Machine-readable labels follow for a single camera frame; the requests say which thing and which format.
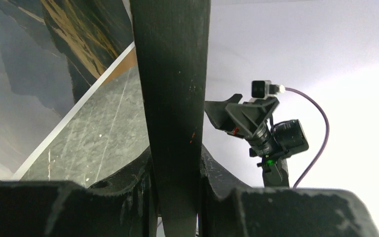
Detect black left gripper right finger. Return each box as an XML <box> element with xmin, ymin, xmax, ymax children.
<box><xmin>198</xmin><ymin>148</ymin><xmax>379</xmax><ymax>237</ymax></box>

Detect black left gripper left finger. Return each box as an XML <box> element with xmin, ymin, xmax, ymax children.
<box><xmin>0</xmin><ymin>149</ymin><xmax>154</xmax><ymax>237</ymax></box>

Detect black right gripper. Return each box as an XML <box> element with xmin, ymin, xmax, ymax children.
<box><xmin>204</xmin><ymin>94</ymin><xmax>309</xmax><ymax>158</ymax></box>

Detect landscape photo print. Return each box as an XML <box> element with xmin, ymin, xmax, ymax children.
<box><xmin>0</xmin><ymin>0</ymin><xmax>133</xmax><ymax>180</ymax></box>

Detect wooden picture frame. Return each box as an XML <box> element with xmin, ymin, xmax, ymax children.
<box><xmin>130</xmin><ymin>0</ymin><xmax>211</xmax><ymax>237</ymax></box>

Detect brown backing board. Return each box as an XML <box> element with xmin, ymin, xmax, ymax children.
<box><xmin>102</xmin><ymin>47</ymin><xmax>137</xmax><ymax>84</ymax></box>

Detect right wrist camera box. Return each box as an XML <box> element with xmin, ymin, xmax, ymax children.
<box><xmin>251</xmin><ymin>80</ymin><xmax>286</xmax><ymax>100</ymax></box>

